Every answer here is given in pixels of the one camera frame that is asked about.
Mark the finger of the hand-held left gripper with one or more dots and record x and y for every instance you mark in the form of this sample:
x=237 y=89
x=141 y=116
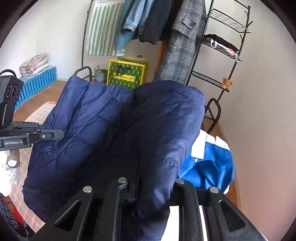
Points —
x=50 y=134

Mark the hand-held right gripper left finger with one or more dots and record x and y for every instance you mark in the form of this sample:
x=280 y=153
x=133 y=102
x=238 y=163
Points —
x=115 y=204

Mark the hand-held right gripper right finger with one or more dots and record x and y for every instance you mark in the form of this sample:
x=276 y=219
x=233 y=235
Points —
x=189 y=208

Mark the navy puffer jacket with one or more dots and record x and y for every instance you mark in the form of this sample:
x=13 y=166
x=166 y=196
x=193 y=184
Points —
x=104 y=139

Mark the black metal clothes rack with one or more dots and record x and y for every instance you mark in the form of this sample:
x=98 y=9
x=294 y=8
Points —
x=212 y=100

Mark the stack of folded clothes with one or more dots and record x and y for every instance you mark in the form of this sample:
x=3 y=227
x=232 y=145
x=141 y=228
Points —
x=219 y=41

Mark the blue and white jacket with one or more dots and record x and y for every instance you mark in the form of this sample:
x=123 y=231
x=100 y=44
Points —
x=208 y=166

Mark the folded floral quilt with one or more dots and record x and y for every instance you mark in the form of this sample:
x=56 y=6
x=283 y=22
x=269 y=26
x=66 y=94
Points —
x=33 y=63

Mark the dark striped cloth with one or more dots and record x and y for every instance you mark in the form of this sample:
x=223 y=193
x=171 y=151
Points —
x=7 y=213

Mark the small potted plant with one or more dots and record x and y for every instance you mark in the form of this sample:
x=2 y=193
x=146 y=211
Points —
x=101 y=76

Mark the yellow green patterned bag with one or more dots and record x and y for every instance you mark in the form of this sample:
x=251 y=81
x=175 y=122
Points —
x=124 y=74

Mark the green striped white cloth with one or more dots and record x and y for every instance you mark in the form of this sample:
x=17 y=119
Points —
x=101 y=30

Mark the teal denim garment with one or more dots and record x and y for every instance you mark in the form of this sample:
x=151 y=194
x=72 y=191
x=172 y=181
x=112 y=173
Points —
x=121 y=40

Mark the brown teddy bear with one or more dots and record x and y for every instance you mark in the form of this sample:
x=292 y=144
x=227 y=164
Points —
x=226 y=83

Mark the orange garment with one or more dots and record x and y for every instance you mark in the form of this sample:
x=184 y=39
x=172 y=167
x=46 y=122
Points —
x=161 y=54

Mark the grey plaid coat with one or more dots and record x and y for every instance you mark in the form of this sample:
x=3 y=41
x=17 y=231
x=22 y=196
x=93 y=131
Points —
x=178 y=53

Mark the black coat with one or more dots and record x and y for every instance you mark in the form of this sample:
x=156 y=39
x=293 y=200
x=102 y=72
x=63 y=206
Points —
x=157 y=23

